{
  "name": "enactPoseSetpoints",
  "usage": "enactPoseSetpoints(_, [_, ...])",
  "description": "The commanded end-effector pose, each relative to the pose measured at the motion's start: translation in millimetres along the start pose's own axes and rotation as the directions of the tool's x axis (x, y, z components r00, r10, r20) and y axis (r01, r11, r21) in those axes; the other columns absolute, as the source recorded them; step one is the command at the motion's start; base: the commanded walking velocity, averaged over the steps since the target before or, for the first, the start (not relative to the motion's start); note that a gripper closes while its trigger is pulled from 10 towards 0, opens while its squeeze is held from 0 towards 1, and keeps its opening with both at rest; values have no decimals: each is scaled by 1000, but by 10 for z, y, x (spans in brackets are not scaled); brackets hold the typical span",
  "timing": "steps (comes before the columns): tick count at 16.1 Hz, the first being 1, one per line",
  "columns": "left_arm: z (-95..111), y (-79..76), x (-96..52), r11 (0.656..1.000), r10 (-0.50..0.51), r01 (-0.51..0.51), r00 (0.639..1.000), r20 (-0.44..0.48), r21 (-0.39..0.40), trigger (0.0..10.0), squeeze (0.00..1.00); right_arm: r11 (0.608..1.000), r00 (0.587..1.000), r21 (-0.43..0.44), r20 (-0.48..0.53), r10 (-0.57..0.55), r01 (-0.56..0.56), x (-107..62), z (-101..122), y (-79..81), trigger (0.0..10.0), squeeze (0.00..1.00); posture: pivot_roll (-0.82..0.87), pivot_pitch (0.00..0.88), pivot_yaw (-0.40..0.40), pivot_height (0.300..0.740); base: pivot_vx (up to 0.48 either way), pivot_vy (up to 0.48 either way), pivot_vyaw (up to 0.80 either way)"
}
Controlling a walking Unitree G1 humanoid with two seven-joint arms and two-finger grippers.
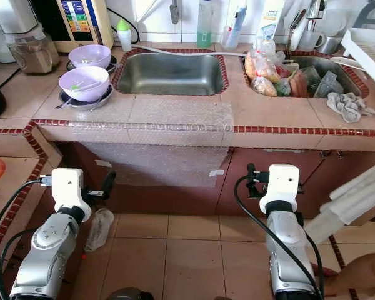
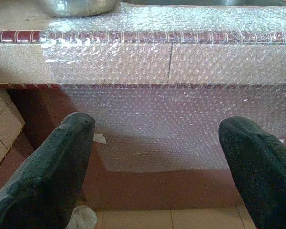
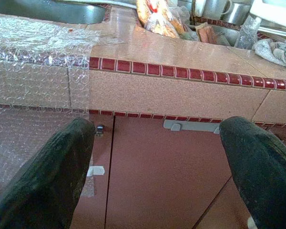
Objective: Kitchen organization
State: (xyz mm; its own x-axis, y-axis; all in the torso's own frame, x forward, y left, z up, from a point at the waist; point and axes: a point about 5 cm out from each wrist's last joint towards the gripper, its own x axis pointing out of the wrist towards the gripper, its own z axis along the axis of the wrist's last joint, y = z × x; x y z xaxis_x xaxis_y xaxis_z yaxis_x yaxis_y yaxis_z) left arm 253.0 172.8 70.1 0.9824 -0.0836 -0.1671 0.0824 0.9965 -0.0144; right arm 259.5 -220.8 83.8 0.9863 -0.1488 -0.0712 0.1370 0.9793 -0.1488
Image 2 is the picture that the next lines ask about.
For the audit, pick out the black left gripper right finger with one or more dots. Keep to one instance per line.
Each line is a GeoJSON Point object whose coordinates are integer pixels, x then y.
{"type": "Point", "coordinates": [264, 181]}

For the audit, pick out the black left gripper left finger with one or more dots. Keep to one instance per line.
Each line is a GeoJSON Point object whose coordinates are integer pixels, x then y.
{"type": "Point", "coordinates": [43, 181]}

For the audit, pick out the steel deep plate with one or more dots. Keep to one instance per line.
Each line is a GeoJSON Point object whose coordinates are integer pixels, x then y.
{"type": "Point", "coordinates": [76, 8]}

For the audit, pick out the crumpled grey plastic bag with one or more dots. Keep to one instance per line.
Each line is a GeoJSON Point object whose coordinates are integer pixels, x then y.
{"type": "Point", "coordinates": [83, 218]}

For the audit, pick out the white paper scrap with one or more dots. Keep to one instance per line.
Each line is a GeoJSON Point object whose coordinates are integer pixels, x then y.
{"type": "Point", "coordinates": [100, 138]}

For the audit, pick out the clear bubble wrap sheet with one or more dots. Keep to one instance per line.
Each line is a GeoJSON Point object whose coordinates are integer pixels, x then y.
{"type": "Point", "coordinates": [157, 114]}

